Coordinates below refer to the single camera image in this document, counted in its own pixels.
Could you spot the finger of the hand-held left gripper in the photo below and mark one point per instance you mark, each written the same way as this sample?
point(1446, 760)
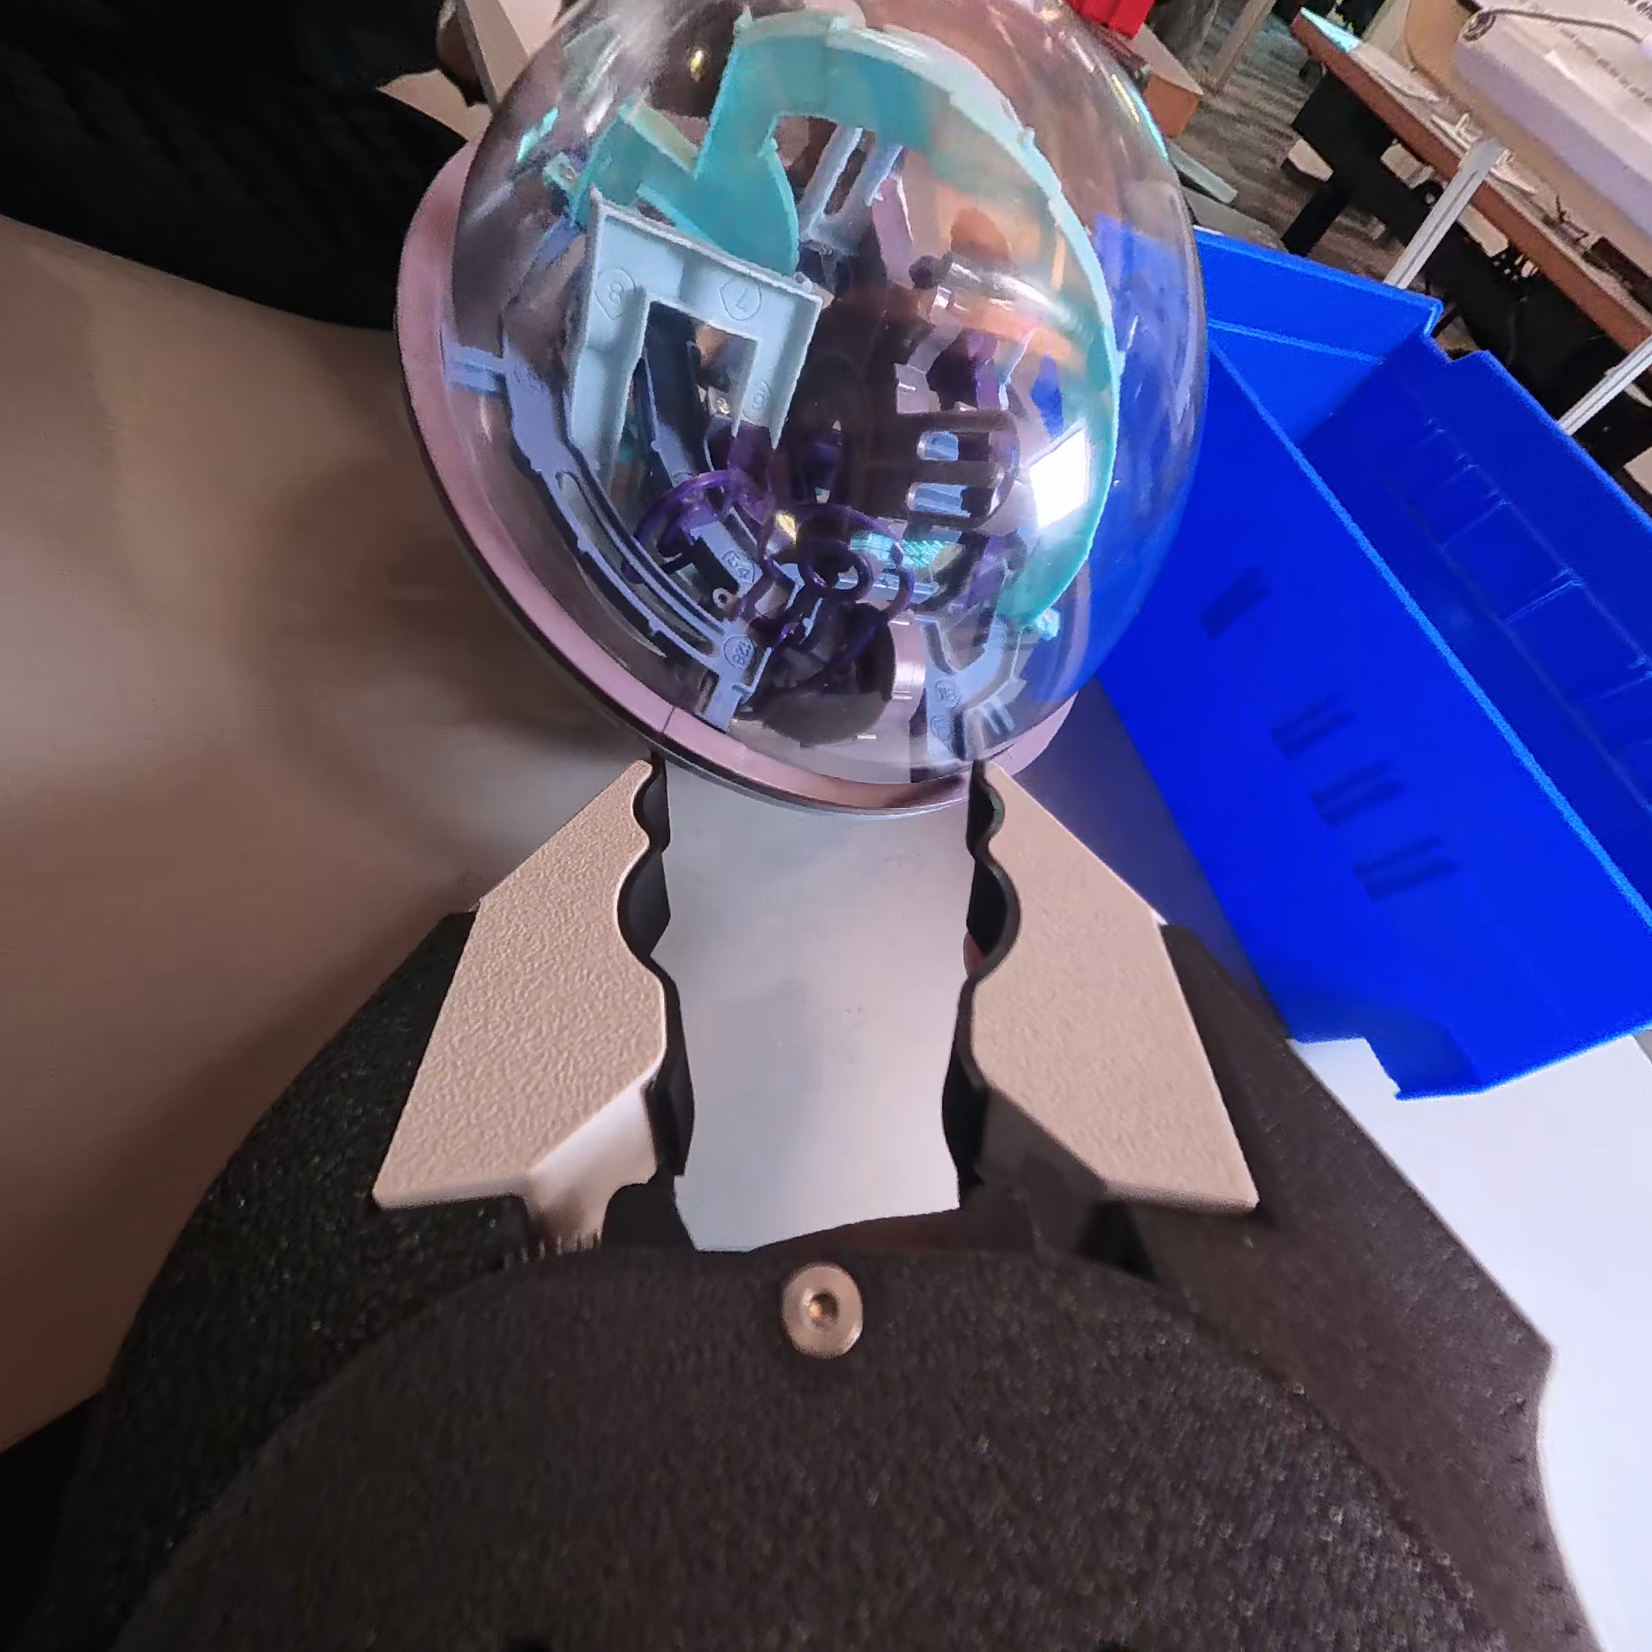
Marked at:
point(493, 45)

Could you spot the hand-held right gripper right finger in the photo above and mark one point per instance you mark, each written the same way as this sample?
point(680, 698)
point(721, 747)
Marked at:
point(1111, 1059)

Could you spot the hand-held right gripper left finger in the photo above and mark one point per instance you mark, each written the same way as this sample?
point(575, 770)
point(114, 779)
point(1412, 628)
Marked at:
point(530, 1059)

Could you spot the blue plastic bin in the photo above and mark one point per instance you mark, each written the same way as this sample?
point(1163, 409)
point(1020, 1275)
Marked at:
point(1395, 698)

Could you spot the clear plastic maze ball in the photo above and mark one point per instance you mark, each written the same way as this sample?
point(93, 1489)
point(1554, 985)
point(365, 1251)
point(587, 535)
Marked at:
point(802, 388)

